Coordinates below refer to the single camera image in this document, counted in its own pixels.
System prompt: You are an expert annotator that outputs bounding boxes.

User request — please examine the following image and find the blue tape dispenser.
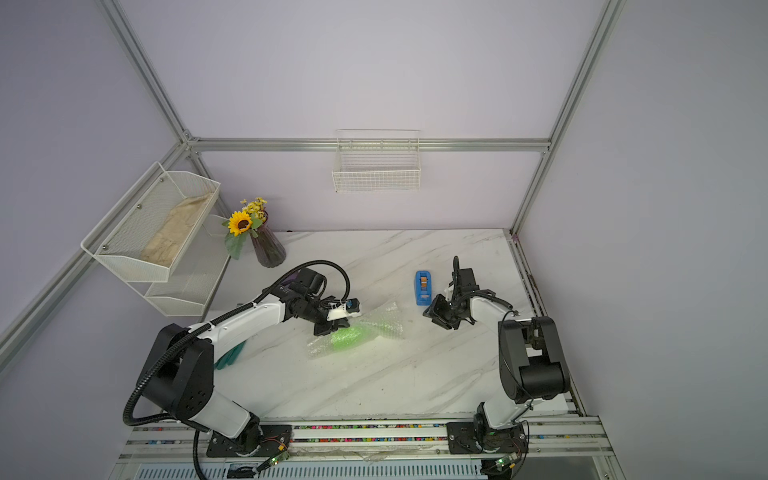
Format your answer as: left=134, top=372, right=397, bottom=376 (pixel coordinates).
left=414, top=270, right=433, bottom=306

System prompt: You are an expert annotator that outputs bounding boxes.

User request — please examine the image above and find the clear bubble wrap sheet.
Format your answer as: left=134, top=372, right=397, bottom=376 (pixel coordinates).
left=307, top=302, right=405, bottom=359

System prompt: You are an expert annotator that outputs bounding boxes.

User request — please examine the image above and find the green plastic wine glass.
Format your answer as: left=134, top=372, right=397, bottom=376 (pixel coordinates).
left=331, top=324, right=379, bottom=352

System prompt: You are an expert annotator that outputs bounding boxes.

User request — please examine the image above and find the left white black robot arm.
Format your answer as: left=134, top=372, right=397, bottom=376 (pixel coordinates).
left=122, top=260, right=360, bottom=455

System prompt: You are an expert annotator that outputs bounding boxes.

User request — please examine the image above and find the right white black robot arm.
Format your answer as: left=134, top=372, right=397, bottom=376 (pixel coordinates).
left=423, top=258, right=571, bottom=449

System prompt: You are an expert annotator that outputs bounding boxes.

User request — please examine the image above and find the dark glass flower vase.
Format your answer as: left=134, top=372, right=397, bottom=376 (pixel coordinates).
left=251, top=225, right=287, bottom=268

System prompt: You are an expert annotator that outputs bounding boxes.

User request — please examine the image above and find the artificial sunflower bouquet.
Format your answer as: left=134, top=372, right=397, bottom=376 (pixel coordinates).
left=222, top=197, right=268, bottom=260

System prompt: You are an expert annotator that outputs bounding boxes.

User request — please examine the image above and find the green silicone spatula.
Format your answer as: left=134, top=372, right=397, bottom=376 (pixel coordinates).
left=214, top=341, right=246, bottom=370

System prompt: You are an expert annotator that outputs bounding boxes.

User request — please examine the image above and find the beige cloth in shelf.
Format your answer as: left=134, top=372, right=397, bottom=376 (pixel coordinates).
left=140, top=194, right=211, bottom=267

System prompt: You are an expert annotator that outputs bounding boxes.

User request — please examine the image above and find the white mesh two-tier shelf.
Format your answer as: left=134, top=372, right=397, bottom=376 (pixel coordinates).
left=81, top=163, right=229, bottom=317

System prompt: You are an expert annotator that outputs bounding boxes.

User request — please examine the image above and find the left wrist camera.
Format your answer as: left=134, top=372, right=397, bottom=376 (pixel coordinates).
left=327, top=298, right=361, bottom=321

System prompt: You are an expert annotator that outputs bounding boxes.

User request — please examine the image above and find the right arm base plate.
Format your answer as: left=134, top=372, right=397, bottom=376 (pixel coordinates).
left=446, top=422, right=528, bottom=454

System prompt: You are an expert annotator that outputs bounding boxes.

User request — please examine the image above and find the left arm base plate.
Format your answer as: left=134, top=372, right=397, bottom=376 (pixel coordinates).
left=206, top=424, right=293, bottom=458

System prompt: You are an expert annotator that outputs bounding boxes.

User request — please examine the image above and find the white wire wall basket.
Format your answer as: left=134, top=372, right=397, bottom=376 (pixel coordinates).
left=332, top=129, right=421, bottom=193

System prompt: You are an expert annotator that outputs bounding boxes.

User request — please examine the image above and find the aluminium rail front frame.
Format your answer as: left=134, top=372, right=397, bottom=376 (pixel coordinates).
left=109, top=416, right=625, bottom=479

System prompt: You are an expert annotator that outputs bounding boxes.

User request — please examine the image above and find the left black corrugated cable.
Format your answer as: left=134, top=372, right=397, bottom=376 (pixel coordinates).
left=122, top=259, right=352, bottom=480

